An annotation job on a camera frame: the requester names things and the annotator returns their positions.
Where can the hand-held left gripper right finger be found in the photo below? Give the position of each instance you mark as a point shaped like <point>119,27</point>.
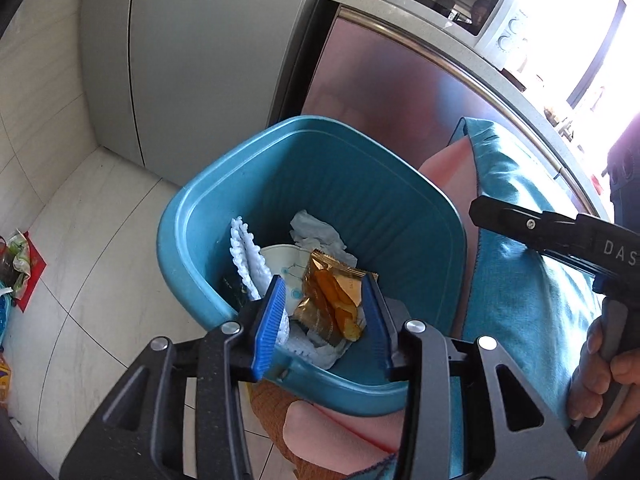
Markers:
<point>375,320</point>

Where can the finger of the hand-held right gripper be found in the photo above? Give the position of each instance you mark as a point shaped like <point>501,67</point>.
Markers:
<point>510,220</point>

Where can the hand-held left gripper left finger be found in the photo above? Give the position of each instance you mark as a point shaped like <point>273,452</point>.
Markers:
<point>267,320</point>

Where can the gold snack wrapper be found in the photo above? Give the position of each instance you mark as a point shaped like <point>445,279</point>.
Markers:
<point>325,300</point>

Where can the white paper cup blue dots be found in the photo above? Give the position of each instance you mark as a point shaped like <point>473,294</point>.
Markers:
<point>285,265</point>

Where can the blue plastic trash bin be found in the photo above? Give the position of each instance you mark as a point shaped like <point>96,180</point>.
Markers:
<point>350,185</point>

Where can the person's right hand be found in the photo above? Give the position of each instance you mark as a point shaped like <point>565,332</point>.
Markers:
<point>590,385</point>

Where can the white crumpled tissue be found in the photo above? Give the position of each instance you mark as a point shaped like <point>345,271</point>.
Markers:
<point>320,352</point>
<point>315,230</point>

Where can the blue leaf print cloth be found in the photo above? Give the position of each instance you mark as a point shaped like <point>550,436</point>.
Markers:
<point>525,285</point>

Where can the white foam fruit net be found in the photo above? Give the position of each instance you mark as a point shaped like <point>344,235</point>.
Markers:
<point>245,255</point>

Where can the steel kitchen counter cabinet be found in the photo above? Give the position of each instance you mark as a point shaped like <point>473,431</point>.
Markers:
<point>380,85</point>

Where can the white microwave oven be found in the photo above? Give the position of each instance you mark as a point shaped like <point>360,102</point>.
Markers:
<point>480,15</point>

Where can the red paper sheet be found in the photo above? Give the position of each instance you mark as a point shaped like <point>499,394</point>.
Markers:
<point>31,270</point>

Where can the crumpled foil wrapper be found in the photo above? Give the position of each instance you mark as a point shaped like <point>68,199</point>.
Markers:
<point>15,260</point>

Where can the grey refrigerator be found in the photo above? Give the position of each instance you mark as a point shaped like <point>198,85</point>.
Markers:
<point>200,60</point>

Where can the yellow snack packet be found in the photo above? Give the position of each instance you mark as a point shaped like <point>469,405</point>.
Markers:
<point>4,377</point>

